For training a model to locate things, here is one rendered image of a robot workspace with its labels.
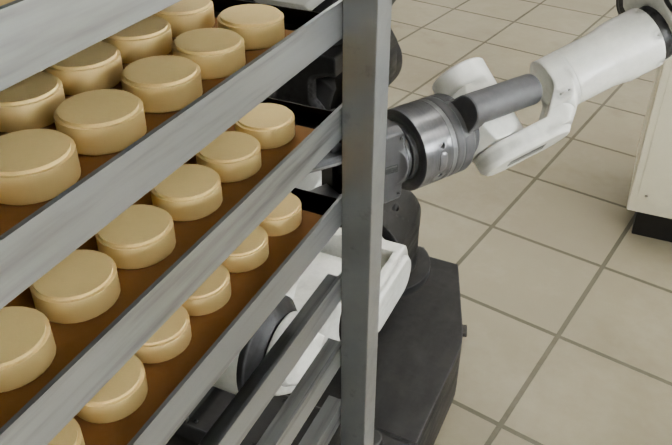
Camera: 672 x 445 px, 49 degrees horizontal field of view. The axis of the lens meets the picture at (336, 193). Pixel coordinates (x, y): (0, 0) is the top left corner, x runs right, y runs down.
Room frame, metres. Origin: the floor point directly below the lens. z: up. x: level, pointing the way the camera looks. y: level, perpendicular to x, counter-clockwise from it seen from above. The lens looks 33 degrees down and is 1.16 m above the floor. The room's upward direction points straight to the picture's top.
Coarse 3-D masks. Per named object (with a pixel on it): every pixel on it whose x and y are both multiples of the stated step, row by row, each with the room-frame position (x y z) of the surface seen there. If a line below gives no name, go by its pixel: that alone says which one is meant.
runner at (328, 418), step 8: (328, 400) 0.59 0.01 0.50; (336, 400) 0.59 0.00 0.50; (328, 408) 0.57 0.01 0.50; (336, 408) 0.55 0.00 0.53; (320, 416) 0.56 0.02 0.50; (328, 416) 0.56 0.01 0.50; (336, 416) 0.55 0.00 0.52; (312, 424) 0.55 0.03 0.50; (320, 424) 0.55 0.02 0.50; (328, 424) 0.53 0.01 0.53; (336, 424) 0.55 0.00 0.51; (312, 432) 0.54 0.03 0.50; (320, 432) 0.54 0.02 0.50; (328, 432) 0.53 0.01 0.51; (304, 440) 0.53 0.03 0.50; (312, 440) 0.53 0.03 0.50; (320, 440) 0.51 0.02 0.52; (328, 440) 0.53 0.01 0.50
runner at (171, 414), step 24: (336, 216) 0.55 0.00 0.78; (312, 240) 0.50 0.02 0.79; (288, 264) 0.47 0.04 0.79; (264, 288) 0.43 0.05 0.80; (288, 288) 0.46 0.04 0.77; (240, 312) 0.41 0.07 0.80; (264, 312) 0.43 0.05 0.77; (240, 336) 0.40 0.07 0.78; (216, 360) 0.37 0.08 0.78; (192, 384) 0.34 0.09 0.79; (168, 408) 0.32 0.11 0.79; (192, 408) 0.34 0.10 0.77; (144, 432) 0.30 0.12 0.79; (168, 432) 0.32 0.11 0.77
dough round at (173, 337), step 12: (180, 312) 0.41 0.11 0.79; (168, 324) 0.40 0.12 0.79; (180, 324) 0.40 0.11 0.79; (156, 336) 0.38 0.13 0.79; (168, 336) 0.38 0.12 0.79; (180, 336) 0.39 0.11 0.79; (144, 348) 0.38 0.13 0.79; (156, 348) 0.38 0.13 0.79; (168, 348) 0.38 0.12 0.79; (180, 348) 0.39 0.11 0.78; (144, 360) 0.38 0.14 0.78; (156, 360) 0.38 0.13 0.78
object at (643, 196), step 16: (656, 80) 1.71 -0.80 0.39; (656, 96) 1.58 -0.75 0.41; (656, 112) 1.58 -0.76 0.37; (656, 128) 1.57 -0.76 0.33; (640, 144) 1.69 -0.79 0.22; (656, 144) 1.57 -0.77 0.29; (640, 160) 1.58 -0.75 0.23; (656, 160) 1.57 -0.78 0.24; (640, 176) 1.58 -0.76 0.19; (656, 176) 1.56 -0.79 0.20; (640, 192) 1.57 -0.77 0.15; (656, 192) 1.56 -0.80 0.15; (640, 208) 1.57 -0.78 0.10; (656, 208) 1.56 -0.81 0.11; (640, 224) 1.59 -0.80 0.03; (656, 224) 1.58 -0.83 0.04
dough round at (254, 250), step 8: (256, 232) 0.51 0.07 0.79; (264, 232) 0.51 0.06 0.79; (248, 240) 0.50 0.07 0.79; (256, 240) 0.50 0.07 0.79; (264, 240) 0.50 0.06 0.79; (240, 248) 0.49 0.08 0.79; (248, 248) 0.49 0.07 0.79; (256, 248) 0.49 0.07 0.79; (264, 248) 0.49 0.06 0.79; (232, 256) 0.48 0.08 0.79; (240, 256) 0.48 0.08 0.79; (248, 256) 0.48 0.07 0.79; (256, 256) 0.48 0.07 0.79; (264, 256) 0.49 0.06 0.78; (224, 264) 0.48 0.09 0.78; (232, 264) 0.48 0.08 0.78; (240, 264) 0.48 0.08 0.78; (248, 264) 0.48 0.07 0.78; (256, 264) 0.48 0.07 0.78; (232, 272) 0.48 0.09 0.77; (240, 272) 0.48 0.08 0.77
